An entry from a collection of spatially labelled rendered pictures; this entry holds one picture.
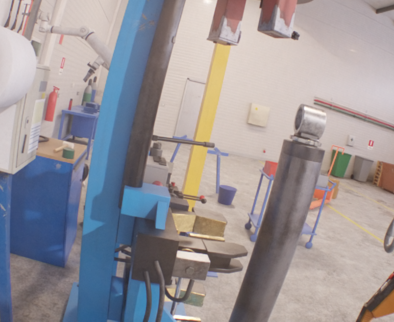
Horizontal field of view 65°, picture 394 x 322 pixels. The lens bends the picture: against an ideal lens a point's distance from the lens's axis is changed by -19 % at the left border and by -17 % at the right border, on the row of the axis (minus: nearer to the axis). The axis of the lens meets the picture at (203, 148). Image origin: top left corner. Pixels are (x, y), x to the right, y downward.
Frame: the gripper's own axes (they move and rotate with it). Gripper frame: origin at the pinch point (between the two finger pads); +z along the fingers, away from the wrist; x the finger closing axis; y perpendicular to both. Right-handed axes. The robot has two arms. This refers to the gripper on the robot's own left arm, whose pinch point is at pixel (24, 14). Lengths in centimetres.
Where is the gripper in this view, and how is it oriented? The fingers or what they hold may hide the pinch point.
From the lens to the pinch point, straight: 399.9
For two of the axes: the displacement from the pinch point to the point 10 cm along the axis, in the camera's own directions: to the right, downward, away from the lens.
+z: -9.6, -1.9, -2.0
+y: 2.4, -9.4, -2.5
